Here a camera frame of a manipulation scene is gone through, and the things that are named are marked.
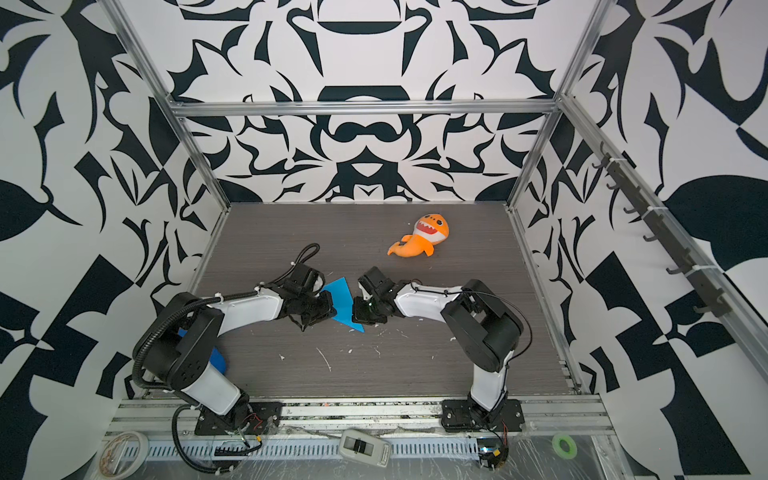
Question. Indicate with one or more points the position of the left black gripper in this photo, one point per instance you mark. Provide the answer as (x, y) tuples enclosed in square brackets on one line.
[(329, 310)]

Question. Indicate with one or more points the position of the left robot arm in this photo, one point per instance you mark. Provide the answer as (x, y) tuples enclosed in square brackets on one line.
[(174, 354)]

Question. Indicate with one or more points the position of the white slotted cable duct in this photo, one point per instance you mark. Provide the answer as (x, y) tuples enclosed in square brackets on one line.
[(319, 449)]

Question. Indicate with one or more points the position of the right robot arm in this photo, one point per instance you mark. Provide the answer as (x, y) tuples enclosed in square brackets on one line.
[(487, 328)]

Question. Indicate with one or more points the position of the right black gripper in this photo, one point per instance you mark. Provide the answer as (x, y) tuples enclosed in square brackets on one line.
[(359, 315)]

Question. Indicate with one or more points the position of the green tape roll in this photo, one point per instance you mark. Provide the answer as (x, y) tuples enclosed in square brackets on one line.
[(564, 446)]

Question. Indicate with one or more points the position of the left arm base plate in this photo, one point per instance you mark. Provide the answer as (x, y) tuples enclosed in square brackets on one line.
[(256, 418)]

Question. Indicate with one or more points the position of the small black electronics board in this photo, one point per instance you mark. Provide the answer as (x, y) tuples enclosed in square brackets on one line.
[(492, 453)]

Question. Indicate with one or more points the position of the blue square paper sheet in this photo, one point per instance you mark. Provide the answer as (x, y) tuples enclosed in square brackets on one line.
[(342, 301)]

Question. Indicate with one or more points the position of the orange shark plush toy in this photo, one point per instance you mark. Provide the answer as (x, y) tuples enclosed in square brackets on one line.
[(429, 231)]

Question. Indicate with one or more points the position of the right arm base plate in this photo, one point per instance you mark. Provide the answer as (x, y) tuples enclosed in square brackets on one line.
[(466, 415)]

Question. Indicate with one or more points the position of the grey switch box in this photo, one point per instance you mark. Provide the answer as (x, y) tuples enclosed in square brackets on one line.
[(363, 448)]

